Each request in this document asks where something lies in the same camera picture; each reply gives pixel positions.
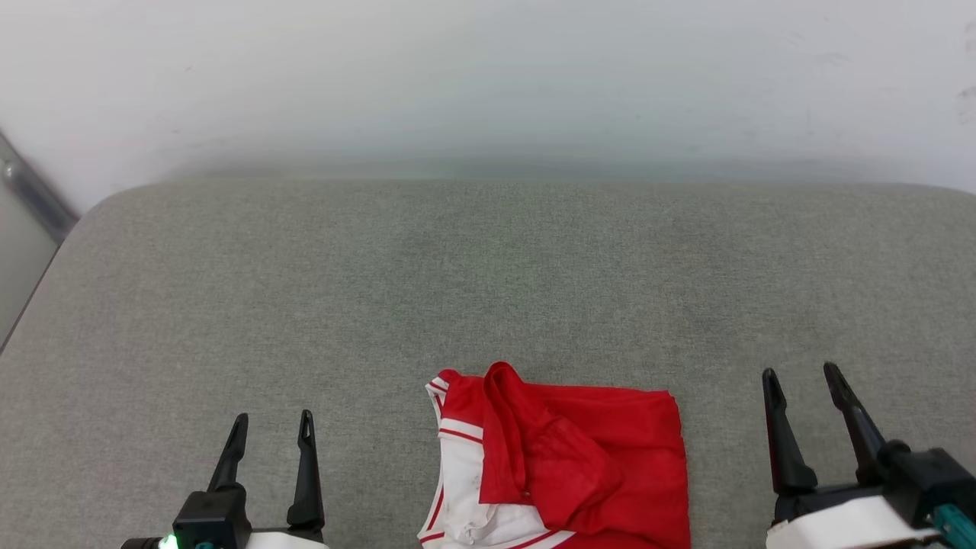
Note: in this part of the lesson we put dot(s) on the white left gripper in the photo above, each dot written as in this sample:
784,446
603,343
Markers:
286,541

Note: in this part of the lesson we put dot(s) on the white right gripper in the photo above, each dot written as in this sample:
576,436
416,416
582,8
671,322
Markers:
839,526

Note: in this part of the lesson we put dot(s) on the red and white jersey shirt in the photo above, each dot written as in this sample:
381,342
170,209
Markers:
595,457

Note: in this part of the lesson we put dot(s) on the grey fabric sofa cushion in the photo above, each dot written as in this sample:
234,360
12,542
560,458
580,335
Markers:
457,290

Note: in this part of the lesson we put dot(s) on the grey metal corner bar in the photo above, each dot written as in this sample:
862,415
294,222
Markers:
34,191

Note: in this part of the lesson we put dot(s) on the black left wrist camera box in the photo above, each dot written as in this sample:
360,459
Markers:
213,518

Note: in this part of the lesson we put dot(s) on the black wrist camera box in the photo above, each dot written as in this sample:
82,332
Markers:
213,518
923,476

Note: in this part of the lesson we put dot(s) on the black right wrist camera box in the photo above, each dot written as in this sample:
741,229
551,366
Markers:
923,476

